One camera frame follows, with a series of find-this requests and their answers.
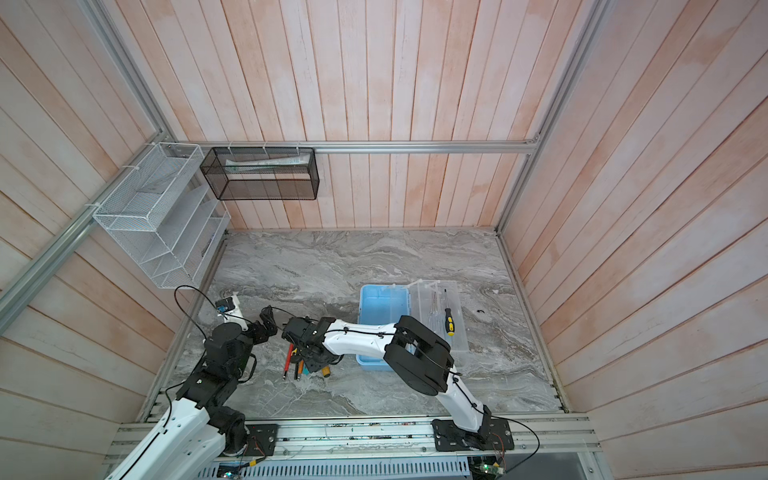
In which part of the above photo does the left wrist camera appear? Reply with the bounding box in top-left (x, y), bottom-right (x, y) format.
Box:
top-left (214, 293), bottom-right (248, 331)

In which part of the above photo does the aluminium front rail frame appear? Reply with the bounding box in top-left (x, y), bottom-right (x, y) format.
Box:
top-left (103, 412), bottom-right (603, 480)

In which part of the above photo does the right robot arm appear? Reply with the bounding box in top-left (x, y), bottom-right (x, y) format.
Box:
top-left (282, 315), bottom-right (492, 449)

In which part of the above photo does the left aluminium wall rail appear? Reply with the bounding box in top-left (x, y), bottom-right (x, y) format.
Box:
top-left (1, 131), bottom-right (174, 334)

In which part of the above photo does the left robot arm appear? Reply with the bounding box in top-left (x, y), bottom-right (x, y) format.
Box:
top-left (108, 306), bottom-right (279, 479)

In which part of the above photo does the horizontal aluminium wall rail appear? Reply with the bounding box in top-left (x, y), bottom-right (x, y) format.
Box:
top-left (194, 140), bottom-right (538, 155)

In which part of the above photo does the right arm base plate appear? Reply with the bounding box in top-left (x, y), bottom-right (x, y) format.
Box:
top-left (431, 418), bottom-right (514, 452)

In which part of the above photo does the red handled hex key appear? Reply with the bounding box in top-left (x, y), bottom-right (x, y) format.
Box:
top-left (282, 343), bottom-right (295, 380)

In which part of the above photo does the white wire mesh shelf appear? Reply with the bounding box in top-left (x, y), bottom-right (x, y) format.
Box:
top-left (94, 143), bottom-right (230, 290)

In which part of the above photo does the short yellow black screwdriver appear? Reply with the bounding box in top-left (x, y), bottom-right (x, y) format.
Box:
top-left (442, 289), bottom-right (456, 337)

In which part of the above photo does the black mesh wall basket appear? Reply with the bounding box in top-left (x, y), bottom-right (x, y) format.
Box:
top-left (201, 146), bottom-right (320, 201)

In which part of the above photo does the blue translucent plastic toolbox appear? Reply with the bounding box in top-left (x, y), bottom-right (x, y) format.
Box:
top-left (356, 278), bottom-right (470, 372)

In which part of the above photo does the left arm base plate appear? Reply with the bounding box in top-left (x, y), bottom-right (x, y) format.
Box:
top-left (223, 424), bottom-right (279, 457)

